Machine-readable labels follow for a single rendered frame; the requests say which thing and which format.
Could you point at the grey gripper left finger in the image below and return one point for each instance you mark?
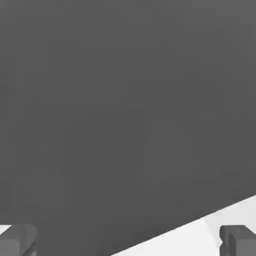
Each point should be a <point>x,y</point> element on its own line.
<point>17,241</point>

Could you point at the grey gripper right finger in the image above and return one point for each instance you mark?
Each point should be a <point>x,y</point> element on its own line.
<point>239,242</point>

